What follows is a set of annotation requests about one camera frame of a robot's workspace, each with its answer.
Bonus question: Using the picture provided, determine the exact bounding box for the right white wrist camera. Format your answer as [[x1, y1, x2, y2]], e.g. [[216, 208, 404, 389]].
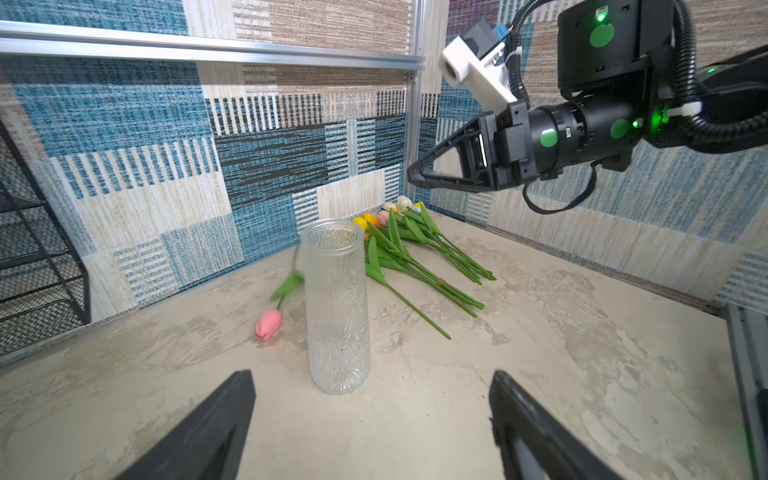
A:
[[438, 18, 516, 114]]

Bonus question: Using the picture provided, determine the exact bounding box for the tulip bunch blue yellow white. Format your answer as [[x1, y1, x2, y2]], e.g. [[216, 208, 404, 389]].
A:
[[374, 196, 496, 284]]

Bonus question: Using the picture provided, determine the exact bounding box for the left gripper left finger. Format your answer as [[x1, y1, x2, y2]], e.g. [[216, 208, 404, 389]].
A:
[[118, 370, 256, 479]]

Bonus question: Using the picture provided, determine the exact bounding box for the tulip bunch yellow orange pink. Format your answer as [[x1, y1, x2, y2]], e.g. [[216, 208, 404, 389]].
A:
[[354, 212, 485, 318]]

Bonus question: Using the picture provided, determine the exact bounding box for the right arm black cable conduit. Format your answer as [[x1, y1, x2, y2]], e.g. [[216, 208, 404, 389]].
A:
[[503, 0, 768, 136]]

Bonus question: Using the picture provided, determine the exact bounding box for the clear glass vase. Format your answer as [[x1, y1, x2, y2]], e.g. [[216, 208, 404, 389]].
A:
[[301, 219, 371, 394]]

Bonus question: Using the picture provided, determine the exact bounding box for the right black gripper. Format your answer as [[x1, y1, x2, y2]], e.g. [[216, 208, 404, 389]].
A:
[[407, 100, 538, 192]]

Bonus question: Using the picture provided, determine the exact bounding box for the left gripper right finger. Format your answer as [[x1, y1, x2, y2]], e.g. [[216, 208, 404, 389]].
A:
[[489, 370, 620, 480]]

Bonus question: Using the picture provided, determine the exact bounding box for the pink tulip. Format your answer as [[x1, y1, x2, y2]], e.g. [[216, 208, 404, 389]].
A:
[[254, 245, 305, 342]]

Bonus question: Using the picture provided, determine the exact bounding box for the black wire shelf rack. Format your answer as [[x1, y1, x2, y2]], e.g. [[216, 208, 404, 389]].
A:
[[1, 128, 92, 356]]

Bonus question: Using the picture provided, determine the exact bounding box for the white tulip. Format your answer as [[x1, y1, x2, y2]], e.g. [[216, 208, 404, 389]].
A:
[[365, 237, 452, 340]]

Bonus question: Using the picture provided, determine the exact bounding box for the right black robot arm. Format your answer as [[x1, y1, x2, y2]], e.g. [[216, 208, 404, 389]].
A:
[[407, 1, 767, 193]]

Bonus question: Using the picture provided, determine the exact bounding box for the aluminium frame crossbar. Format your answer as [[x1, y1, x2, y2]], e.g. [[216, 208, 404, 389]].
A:
[[1, 20, 425, 71]]

